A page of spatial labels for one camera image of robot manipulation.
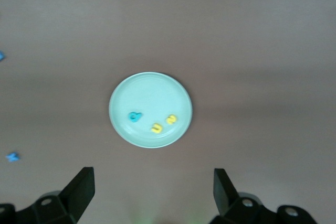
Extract teal letter p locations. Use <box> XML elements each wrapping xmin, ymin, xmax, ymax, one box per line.
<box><xmin>128</xmin><ymin>111</ymin><xmax>143</xmax><ymax>123</ymax></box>

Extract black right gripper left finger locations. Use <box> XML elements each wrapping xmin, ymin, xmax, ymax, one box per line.
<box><xmin>0</xmin><ymin>166</ymin><xmax>95</xmax><ymax>224</ymax></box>

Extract blue letter x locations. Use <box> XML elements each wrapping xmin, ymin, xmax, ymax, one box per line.
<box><xmin>5</xmin><ymin>152</ymin><xmax>20</xmax><ymax>163</ymax></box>

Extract green plate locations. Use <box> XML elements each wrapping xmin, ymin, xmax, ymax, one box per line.
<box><xmin>109</xmin><ymin>71</ymin><xmax>193</xmax><ymax>149</ymax></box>

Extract brown table cover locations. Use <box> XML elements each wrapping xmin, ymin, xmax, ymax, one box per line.
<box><xmin>0</xmin><ymin>0</ymin><xmax>336</xmax><ymax>224</ymax></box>

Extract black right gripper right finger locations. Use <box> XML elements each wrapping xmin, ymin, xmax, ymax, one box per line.
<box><xmin>212</xmin><ymin>168</ymin><xmax>320</xmax><ymax>224</ymax></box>

